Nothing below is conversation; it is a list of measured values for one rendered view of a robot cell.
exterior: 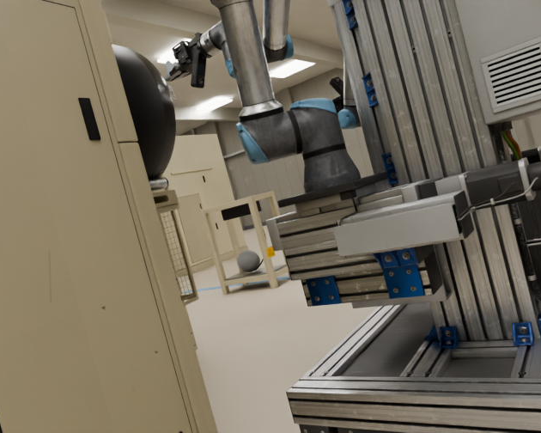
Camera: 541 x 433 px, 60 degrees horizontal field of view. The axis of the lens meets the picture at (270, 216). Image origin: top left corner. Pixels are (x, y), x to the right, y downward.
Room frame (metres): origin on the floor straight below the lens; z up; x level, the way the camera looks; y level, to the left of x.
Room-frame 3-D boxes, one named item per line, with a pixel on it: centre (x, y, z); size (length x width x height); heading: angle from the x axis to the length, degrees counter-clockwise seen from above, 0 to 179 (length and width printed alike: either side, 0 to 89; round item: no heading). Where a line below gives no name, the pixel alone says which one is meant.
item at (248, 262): (4.18, 0.26, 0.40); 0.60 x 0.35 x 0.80; 55
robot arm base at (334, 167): (1.24, -0.18, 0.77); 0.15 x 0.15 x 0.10
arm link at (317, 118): (1.24, -0.17, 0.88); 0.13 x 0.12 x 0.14; 95
